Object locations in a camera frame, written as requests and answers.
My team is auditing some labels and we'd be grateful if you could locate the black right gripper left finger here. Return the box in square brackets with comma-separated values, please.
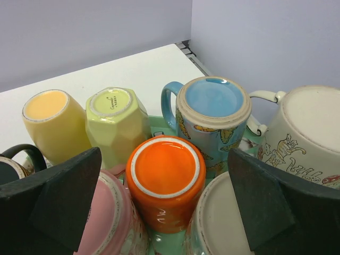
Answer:
[1, 147, 101, 254]

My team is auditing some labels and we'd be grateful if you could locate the cream mug with sea print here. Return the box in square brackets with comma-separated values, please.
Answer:
[183, 172, 254, 255]

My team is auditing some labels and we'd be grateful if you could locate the cream cat cartoon mug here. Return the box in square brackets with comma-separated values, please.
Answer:
[247, 85, 339, 189]

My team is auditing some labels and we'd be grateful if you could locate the black mug with red interior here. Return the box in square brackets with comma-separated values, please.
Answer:
[1, 144, 47, 185]

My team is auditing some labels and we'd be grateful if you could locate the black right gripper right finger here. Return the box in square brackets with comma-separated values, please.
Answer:
[227, 149, 339, 254]

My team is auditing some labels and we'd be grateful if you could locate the green floral tray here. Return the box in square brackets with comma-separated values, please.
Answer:
[116, 114, 266, 255]

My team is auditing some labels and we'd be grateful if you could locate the blue butterfly mug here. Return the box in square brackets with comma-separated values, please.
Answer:
[161, 76, 252, 179]

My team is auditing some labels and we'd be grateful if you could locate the yellow mug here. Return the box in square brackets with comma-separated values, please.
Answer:
[22, 89, 91, 165]

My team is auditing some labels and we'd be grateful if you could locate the lime green faceted mug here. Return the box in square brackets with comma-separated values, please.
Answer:
[86, 87, 152, 169]

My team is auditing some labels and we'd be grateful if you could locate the pink patterned mug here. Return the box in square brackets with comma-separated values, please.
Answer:
[74, 164, 149, 254]

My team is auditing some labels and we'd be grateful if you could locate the orange mug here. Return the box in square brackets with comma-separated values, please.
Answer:
[125, 135, 206, 234]

